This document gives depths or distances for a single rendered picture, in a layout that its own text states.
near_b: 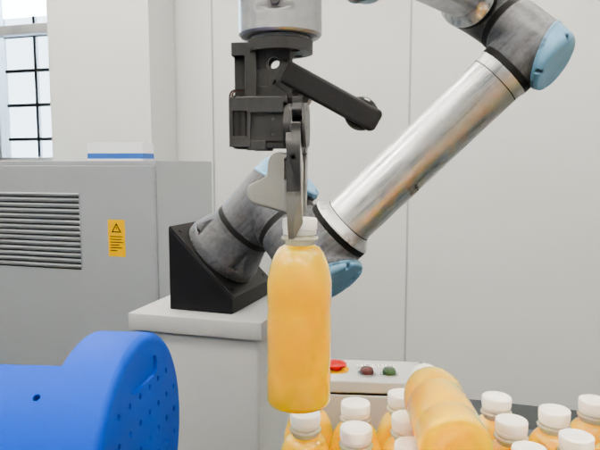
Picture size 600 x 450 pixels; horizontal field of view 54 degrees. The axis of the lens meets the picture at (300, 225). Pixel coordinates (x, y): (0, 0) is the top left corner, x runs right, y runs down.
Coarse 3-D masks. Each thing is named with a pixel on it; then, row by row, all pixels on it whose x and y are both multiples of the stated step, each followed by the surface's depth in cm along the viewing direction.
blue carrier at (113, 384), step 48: (96, 336) 67; (144, 336) 68; (0, 384) 60; (48, 384) 59; (96, 384) 59; (144, 384) 68; (0, 432) 57; (48, 432) 56; (96, 432) 56; (144, 432) 67
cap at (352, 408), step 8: (344, 400) 79; (352, 400) 79; (360, 400) 79; (344, 408) 77; (352, 408) 77; (360, 408) 76; (368, 408) 77; (344, 416) 77; (352, 416) 77; (360, 416) 77; (368, 416) 78
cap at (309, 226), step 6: (282, 222) 65; (306, 222) 64; (312, 222) 64; (282, 228) 65; (300, 228) 64; (306, 228) 64; (312, 228) 64; (300, 234) 64; (306, 234) 64; (312, 234) 64
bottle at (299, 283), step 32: (288, 256) 63; (320, 256) 64; (288, 288) 63; (320, 288) 63; (288, 320) 63; (320, 320) 64; (288, 352) 63; (320, 352) 64; (288, 384) 64; (320, 384) 65
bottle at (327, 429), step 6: (324, 414) 82; (288, 420) 83; (324, 420) 81; (288, 426) 82; (324, 426) 81; (330, 426) 82; (288, 432) 81; (324, 432) 81; (330, 432) 82; (330, 438) 81
